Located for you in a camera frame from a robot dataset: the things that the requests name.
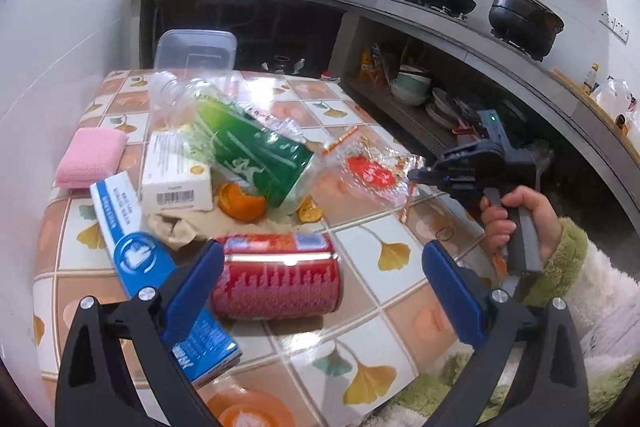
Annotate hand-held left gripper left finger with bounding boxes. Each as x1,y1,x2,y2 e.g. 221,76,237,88
55,239,226,427

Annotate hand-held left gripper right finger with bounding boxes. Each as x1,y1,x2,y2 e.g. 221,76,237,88
421,239,591,427

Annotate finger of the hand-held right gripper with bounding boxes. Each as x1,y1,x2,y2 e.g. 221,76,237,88
407,168,442,186

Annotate clear wrapper red label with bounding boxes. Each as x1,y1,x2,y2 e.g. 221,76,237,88
322,127,427,223

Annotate red drink can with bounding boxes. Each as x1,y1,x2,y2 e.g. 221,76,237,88
209,233,345,321

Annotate white medicine box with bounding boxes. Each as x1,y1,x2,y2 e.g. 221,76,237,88
141,130,215,214

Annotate pink sponge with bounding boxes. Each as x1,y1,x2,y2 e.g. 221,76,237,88
55,128,130,190

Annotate person's right forearm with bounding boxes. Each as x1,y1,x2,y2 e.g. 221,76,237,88
520,217,640,373

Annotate person's right hand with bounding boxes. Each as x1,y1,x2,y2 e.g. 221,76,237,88
479,185,564,262

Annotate stack of plates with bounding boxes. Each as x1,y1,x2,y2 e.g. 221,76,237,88
425,87,466,130

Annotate brown paper napkin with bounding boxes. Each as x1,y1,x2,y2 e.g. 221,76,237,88
147,209,261,251

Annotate stack of bowls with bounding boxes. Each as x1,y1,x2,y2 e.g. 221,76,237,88
391,64,433,107

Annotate fluffy green white robe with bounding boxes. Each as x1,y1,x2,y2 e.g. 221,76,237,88
385,347,640,427

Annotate large orange peel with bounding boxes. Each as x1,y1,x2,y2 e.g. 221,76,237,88
216,182,268,223

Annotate blue white carton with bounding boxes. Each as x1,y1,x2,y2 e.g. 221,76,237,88
90,172,243,390

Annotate yellow snack packets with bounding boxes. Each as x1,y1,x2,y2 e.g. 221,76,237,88
357,44,396,88

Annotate small sauce bottle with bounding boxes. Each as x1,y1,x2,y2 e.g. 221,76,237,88
582,63,600,96

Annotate black cooking pot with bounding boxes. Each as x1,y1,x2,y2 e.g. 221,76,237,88
488,0,565,60

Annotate clear plastic bag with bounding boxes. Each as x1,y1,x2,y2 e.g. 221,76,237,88
592,77,640,138

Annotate green label plastic bottle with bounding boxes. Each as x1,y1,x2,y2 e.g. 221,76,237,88
192,91,319,210

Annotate grey kitchen counter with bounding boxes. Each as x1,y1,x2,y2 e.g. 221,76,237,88
132,0,640,228

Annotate clear plastic bottle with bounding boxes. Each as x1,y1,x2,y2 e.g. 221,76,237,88
147,72,241,132

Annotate clear plastic container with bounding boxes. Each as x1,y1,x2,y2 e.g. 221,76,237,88
154,29,237,82

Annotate wall socket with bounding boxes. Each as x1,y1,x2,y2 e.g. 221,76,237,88
600,12,630,44

